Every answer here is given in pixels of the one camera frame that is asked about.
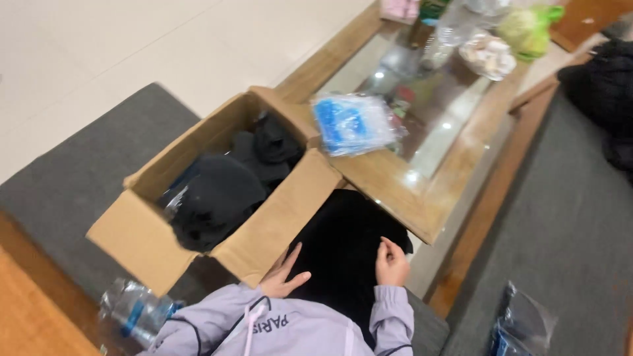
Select wooden side table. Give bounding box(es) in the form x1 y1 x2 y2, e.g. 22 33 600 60
549 0 633 53

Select green plastic bag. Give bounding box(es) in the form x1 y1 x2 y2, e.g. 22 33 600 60
497 4 565 63

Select wooden glass-top coffee table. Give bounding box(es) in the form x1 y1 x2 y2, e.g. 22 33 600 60
273 0 559 246

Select brown cardboard box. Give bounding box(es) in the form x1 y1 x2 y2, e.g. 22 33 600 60
85 85 344 297

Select clear bag of pale items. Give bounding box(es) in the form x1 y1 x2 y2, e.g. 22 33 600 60
457 32 518 82

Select lilac jacket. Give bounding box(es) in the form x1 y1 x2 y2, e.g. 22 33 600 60
136 282 416 356

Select tall clear plastic bottle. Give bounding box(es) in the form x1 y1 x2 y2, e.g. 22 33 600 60
420 0 510 76

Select black garment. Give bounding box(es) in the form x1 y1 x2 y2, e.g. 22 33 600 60
286 189 414 349

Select person's right hand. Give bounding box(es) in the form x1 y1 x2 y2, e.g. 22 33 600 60
375 236 411 288

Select clear plastic bag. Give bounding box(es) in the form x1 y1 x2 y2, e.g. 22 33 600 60
489 280 559 356

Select blue plastic packet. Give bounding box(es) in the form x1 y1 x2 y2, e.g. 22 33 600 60
311 93 409 158

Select black jacket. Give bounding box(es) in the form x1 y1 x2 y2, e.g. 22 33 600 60
557 39 633 185

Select grey sofa cushion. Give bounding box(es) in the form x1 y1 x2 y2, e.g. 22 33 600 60
0 82 239 303

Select black folded clothes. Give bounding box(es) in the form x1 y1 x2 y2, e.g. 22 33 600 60
228 111 306 191

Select crumpled clear plastic bottle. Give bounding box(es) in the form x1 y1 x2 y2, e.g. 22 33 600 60
99 277 185 350

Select pink packet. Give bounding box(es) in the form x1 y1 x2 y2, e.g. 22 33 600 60
379 0 421 25

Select black cap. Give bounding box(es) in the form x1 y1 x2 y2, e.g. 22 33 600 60
168 155 269 253

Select person's left hand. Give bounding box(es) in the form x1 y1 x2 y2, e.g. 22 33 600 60
259 242 312 299

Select grey wooden-framed sofa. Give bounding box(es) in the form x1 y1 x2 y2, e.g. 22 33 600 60
426 47 633 356

